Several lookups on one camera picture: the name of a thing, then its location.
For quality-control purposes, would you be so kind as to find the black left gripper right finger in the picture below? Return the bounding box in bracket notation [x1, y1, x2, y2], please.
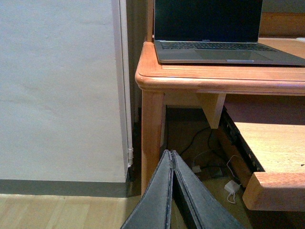
[171, 151, 244, 229]

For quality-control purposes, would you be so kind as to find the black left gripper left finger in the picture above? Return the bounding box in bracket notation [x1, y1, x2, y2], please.
[121, 150, 173, 229]

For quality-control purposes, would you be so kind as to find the white power adapter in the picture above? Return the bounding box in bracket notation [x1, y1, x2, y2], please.
[224, 180, 240, 194]

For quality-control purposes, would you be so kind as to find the power strip on floor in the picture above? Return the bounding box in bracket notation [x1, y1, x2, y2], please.
[192, 166, 227, 179]

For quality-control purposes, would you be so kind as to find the wooden keyboard tray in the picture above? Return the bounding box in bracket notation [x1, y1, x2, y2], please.
[220, 107, 305, 212]

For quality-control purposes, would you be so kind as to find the wooden desk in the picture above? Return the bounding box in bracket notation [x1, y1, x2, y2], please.
[135, 0, 305, 192]

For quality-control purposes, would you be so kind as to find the grey open laptop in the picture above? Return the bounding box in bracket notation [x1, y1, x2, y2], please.
[154, 0, 305, 66]

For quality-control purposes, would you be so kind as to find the white thin cable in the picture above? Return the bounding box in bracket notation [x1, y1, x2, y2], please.
[193, 150, 242, 205]

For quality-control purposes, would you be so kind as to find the black floor cable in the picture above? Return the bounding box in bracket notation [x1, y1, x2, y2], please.
[178, 127, 222, 167]

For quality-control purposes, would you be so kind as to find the white wall pipe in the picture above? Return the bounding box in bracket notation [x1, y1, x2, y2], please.
[119, 0, 133, 168]

